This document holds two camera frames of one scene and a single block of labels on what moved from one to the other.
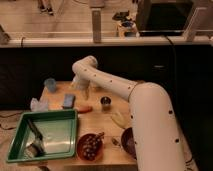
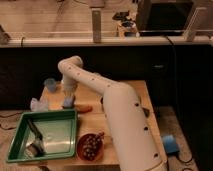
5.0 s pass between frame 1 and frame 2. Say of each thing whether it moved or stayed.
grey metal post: stayed
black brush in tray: stayed
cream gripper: moved
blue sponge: stayed
